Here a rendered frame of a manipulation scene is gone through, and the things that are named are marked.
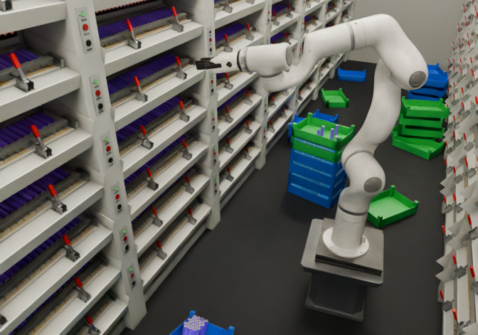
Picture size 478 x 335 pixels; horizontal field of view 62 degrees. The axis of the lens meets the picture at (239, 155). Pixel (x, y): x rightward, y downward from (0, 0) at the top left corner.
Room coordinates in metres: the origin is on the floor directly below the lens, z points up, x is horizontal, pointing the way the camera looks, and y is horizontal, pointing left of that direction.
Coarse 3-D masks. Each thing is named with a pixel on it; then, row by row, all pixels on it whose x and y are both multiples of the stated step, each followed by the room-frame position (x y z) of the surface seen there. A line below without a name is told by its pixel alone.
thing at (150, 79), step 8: (176, 64) 1.64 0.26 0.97; (184, 64) 1.69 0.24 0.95; (160, 72) 1.53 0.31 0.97; (168, 72) 1.57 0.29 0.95; (144, 80) 1.43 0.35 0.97; (152, 80) 1.48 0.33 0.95; (160, 80) 1.49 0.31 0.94; (128, 88) 1.35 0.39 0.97; (136, 88) 1.38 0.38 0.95; (144, 88) 1.41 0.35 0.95; (112, 96) 1.27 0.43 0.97; (120, 96) 1.30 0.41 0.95
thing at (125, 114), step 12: (180, 48) 1.76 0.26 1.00; (192, 60) 1.72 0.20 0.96; (192, 72) 1.65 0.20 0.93; (204, 72) 1.71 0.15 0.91; (168, 84) 1.50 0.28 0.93; (180, 84) 1.52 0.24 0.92; (192, 84) 1.63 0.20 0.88; (132, 96) 1.35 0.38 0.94; (156, 96) 1.39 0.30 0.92; (168, 96) 1.45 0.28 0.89; (120, 108) 1.25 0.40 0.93; (132, 108) 1.27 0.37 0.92; (144, 108) 1.32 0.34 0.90; (120, 120) 1.19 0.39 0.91; (132, 120) 1.26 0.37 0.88
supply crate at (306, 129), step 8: (304, 120) 2.20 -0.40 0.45; (312, 120) 2.22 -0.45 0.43; (320, 120) 2.19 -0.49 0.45; (296, 128) 2.07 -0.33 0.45; (304, 128) 2.18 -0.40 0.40; (312, 128) 2.18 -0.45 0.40; (320, 128) 2.18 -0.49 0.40; (328, 128) 2.16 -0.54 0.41; (344, 128) 2.09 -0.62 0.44; (352, 128) 2.05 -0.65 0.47; (296, 136) 2.07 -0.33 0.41; (304, 136) 2.03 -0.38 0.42; (312, 136) 2.00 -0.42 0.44; (320, 136) 1.97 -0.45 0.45; (328, 136) 2.07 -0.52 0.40; (344, 136) 2.07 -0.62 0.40; (352, 136) 2.04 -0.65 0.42; (320, 144) 1.97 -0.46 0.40; (328, 144) 1.94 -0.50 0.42; (336, 144) 1.91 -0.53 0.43; (344, 144) 1.96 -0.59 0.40
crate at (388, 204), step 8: (384, 192) 2.01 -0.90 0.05; (392, 192) 2.02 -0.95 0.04; (376, 200) 1.98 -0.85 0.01; (384, 200) 1.99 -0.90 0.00; (392, 200) 1.99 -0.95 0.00; (400, 200) 1.97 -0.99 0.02; (408, 200) 1.92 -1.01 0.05; (376, 208) 1.90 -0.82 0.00; (384, 208) 1.90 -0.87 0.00; (392, 208) 1.90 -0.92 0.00; (400, 208) 1.90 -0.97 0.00; (408, 208) 1.84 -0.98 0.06; (416, 208) 1.86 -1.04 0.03; (368, 216) 1.80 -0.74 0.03; (376, 216) 1.83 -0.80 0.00; (384, 216) 1.83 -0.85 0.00; (392, 216) 1.77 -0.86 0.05; (400, 216) 1.81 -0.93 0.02; (376, 224) 1.74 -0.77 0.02; (384, 224) 1.75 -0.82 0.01
